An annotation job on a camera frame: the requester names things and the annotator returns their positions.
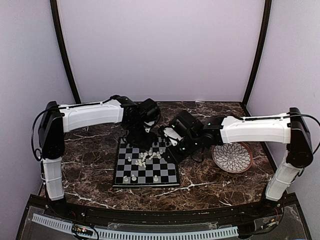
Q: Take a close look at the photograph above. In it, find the black front table rail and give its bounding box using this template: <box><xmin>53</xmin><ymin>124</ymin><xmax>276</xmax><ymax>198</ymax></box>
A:
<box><xmin>45</xmin><ymin>200</ymin><xmax>281</xmax><ymax>225</ymax></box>

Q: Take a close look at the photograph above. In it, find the left black frame post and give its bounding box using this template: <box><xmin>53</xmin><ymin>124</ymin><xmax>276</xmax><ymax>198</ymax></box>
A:
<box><xmin>49</xmin><ymin>0</ymin><xmax>82</xmax><ymax>104</ymax></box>

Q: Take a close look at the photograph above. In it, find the white piece b file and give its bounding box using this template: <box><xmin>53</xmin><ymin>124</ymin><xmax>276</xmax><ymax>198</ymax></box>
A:
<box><xmin>123</xmin><ymin>175</ymin><xmax>129</xmax><ymax>183</ymax></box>

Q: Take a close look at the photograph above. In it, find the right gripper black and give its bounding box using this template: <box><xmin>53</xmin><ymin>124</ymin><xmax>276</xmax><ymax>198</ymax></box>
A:
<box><xmin>164</xmin><ymin>132</ymin><xmax>202</xmax><ymax>164</ymax></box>

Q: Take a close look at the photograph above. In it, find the right black frame post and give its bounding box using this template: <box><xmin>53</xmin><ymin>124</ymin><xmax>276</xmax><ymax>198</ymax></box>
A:
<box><xmin>241</xmin><ymin>0</ymin><xmax>272</xmax><ymax>107</ymax></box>

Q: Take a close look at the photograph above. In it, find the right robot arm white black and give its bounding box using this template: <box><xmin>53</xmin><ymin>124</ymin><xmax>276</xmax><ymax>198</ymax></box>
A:
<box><xmin>158</xmin><ymin>107</ymin><xmax>317</xmax><ymax>217</ymax></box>

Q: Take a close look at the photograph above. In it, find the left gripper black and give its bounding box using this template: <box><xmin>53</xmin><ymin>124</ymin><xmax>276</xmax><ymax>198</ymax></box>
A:
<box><xmin>125</xmin><ymin>120</ymin><xmax>156</xmax><ymax>151</ymax></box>

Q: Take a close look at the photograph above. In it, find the black grey chessboard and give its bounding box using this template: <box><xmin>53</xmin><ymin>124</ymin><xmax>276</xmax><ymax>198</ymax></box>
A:
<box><xmin>113</xmin><ymin>137</ymin><xmax>180</xmax><ymax>188</ymax></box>

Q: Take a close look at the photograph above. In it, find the patterned ceramic plate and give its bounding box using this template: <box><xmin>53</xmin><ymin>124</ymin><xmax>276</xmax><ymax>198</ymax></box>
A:
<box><xmin>211</xmin><ymin>142</ymin><xmax>253</xmax><ymax>174</ymax></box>

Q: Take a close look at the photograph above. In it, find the black frame post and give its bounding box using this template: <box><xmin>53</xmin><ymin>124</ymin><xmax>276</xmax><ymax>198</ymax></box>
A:
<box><xmin>241</xmin><ymin>0</ymin><xmax>272</xmax><ymax>107</ymax></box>
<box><xmin>49</xmin><ymin>0</ymin><xmax>82</xmax><ymax>104</ymax></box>

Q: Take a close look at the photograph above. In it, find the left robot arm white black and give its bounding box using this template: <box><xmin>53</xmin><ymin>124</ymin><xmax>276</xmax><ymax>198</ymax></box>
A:
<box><xmin>31</xmin><ymin>95</ymin><xmax>161</xmax><ymax>218</ymax></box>

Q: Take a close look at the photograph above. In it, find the white slotted cable duct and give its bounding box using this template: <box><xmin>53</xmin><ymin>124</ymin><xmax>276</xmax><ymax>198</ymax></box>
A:
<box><xmin>31</xmin><ymin>213</ymin><xmax>239</xmax><ymax>240</ymax></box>

